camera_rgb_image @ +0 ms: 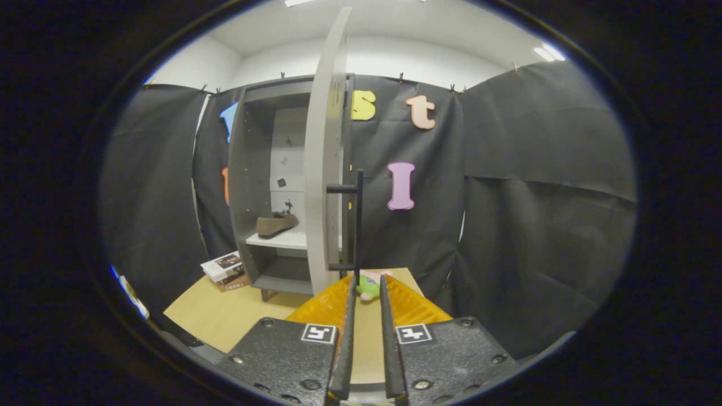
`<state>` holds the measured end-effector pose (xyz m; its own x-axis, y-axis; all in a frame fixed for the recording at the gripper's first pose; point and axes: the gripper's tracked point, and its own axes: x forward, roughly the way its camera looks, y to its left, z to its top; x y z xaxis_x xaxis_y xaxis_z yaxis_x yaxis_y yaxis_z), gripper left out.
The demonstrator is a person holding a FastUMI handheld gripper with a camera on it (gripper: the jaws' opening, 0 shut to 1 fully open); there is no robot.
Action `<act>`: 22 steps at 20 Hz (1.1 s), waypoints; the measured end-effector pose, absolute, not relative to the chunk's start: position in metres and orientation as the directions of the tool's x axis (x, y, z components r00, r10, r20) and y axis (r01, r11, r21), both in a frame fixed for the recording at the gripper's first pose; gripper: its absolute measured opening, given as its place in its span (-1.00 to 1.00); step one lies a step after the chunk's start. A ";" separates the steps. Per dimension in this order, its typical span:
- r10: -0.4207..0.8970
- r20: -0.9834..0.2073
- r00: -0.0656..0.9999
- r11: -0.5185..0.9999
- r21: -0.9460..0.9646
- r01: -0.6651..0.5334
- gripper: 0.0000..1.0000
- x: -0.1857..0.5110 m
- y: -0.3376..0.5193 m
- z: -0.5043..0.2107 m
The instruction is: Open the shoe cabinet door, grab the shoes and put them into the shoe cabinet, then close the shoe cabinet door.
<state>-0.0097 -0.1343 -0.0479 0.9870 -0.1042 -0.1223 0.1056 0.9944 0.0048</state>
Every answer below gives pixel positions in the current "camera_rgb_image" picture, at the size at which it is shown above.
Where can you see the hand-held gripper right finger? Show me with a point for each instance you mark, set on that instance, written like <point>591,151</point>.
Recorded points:
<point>392,361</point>

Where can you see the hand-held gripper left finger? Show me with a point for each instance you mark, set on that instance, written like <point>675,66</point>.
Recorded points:
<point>344,361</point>

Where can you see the brown fuzzy shoe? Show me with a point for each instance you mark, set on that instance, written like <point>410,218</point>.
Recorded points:
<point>273,225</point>

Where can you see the grey shoe cabinet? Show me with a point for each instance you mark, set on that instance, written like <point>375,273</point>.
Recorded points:
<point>248,169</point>

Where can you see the green pink plush toy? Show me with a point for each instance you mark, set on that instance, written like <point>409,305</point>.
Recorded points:
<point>369,288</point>

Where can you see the brown book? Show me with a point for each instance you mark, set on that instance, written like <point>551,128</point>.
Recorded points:
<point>234,285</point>

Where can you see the white blue printed board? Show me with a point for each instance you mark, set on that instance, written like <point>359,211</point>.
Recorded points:
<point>132,296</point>

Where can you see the row of black cloth clips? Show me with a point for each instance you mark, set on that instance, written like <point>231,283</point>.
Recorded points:
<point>401,76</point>

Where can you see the ceiling light panel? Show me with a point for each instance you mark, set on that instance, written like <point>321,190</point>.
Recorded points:
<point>299,2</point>
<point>548,52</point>

